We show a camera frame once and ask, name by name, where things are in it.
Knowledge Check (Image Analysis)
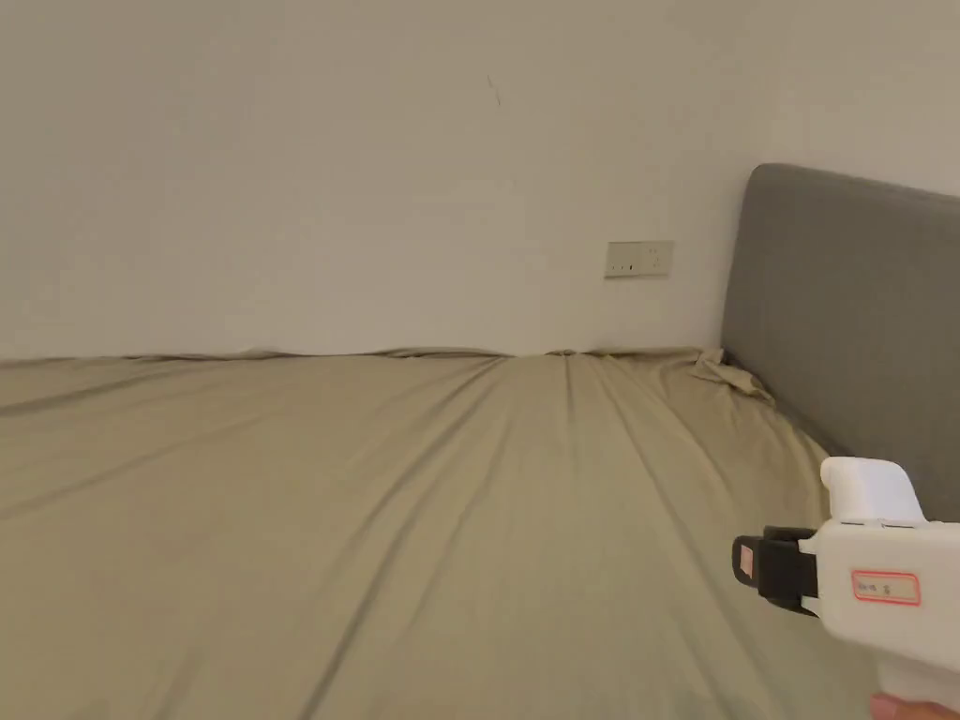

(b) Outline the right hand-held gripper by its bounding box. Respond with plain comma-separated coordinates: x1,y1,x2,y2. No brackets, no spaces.
730,456,960,720

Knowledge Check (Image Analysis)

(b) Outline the person's right hand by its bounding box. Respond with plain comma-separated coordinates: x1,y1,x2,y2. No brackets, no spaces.
869,693,960,720

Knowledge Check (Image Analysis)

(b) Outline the grey padded headboard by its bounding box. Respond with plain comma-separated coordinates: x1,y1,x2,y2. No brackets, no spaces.
719,162,960,522

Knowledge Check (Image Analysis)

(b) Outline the bed with beige sheet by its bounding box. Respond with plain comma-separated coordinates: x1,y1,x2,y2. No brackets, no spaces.
0,346,888,720

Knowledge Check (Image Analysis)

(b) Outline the white wall socket plate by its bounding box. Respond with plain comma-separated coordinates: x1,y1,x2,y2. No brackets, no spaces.
605,239,676,280

